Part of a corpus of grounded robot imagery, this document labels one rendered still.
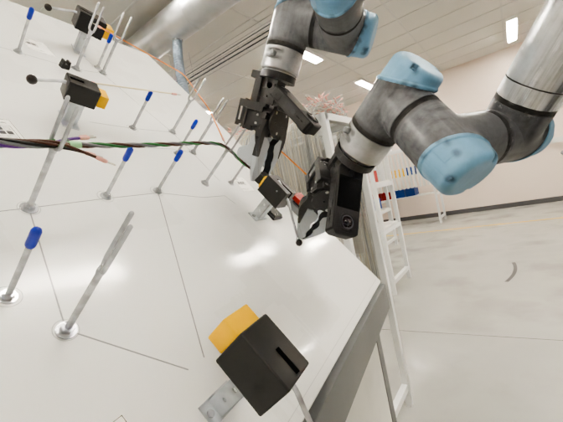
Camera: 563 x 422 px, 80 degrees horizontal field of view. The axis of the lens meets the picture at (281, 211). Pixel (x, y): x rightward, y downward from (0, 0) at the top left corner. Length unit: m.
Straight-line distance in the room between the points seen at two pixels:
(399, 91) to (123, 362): 0.43
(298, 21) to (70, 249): 0.51
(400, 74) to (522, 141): 0.18
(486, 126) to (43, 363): 0.51
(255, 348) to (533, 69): 0.44
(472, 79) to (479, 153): 8.47
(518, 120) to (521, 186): 8.20
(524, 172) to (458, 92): 2.23
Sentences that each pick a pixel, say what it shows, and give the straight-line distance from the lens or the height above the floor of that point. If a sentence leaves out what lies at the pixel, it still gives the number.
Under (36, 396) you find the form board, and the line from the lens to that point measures 0.34.
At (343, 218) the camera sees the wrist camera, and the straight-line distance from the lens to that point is 0.51.
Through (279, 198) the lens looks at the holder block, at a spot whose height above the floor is 1.13.
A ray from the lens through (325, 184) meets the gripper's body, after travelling 0.55.
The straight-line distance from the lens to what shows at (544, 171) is 8.72.
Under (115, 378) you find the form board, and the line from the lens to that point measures 0.36.
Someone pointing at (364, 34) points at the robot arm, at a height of 1.37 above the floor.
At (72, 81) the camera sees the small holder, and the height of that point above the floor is 1.36.
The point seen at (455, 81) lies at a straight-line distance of 8.93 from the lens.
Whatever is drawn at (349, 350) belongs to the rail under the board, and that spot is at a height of 0.86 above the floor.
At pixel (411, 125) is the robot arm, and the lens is 0.45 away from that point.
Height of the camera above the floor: 1.12
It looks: 2 degrees down
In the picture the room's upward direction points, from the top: 12 degrees counter-clockwise
